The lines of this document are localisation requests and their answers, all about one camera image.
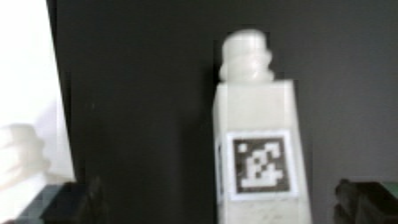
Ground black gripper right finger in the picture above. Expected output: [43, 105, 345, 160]
[334, 179, 398, 224]

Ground white square tabletop part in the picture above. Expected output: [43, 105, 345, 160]
[0, 0, 75, 224]

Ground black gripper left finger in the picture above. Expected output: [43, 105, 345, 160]
[41, 182, 108, 224]

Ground white leg with tag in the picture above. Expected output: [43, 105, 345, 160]
[213, 29, 313, 224]

